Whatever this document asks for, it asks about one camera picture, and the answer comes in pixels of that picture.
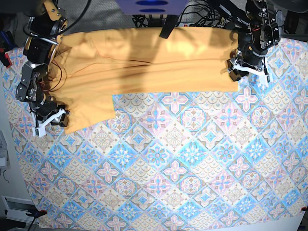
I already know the white power strip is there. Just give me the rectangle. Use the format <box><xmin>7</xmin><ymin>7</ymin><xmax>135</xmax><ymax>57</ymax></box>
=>
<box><xmin>179</xmin><ymin>22</ymin><xmax>193</xmax><ymax>28</ymax></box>

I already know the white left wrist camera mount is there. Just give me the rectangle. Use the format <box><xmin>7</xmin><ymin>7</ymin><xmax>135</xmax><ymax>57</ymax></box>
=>
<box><xmin>228</xmin><ymin>63</ymin><xmax>270</xmax><ymax>87</ymax></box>

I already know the purple base plate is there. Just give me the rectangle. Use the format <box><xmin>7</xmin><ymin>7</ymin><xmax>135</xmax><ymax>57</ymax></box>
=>
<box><xmin>116</xmin><ymin>0</ymin><xmax>188</xmax><ymax>15</ymax></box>

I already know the white box left edge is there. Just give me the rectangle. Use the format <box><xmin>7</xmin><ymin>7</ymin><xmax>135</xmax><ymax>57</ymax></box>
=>
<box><xmin>0</xmin><ymin>131</ymin><xmax>11</xmax><ymax>170</ymax></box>

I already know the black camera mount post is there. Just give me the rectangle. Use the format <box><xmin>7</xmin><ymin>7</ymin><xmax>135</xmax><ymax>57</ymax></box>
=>
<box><xmin>159</xmin><ymin>15</ymin><xmax>179</xmax><ymax>39</ymax></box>

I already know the white rail bottom left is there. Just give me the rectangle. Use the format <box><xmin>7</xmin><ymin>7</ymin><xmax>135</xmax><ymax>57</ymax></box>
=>
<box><xmin>1</xmin><ymin>195</ymin><xmax>36</xmax><ymax>224</ymax></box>

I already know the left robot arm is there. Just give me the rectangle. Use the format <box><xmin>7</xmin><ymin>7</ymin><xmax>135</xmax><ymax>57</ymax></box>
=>
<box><xmin>227</xmin><ymin>0</ymin><xmax>280</xmax><ymax>85</ymax></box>

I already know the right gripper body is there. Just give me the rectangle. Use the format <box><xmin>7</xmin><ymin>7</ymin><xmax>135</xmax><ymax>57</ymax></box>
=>
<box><xmin>30</xmin><ymin>96</ymin><xmax>61</xmax><ymax>120</ymax></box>

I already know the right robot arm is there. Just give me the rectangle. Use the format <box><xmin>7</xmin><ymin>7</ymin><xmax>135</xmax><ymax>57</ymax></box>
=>
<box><xmin>15</xmin><ymin>0</ymin><xmax>69</xmax><ymax>128</ymax></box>

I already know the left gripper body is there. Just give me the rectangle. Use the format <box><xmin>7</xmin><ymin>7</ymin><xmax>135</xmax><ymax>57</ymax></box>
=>
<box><xmin>237</xmin><ymin>43</ymin><xmax>267</xmax><ymax>70</ymax></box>

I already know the red clamp left top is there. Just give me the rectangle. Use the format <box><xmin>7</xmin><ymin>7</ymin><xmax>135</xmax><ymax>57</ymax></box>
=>
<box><xmin>0</xmin><ymin>48</ymin><xmax>12</xmax><ymax>68</ymax></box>

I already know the yellow T-shirt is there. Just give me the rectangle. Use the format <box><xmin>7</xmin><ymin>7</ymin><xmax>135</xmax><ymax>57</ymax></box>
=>
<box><xmin>50</xmin><ymin>27</ymin><xmax>238</xmax><ymax>133</ymax></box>

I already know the black orange clamp bottom left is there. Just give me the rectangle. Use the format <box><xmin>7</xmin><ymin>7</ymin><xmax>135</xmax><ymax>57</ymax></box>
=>
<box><xmin>26</xmin><ymin>209</ymin><xmax>47</xmax><ymax>218</ymax></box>

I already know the patterned tile tablecloth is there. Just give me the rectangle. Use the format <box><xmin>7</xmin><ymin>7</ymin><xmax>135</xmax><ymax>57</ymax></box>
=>
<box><xmin>0</xmin><ymin>39</ymin><xmax>308</xmax><ymax>231</ymax></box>

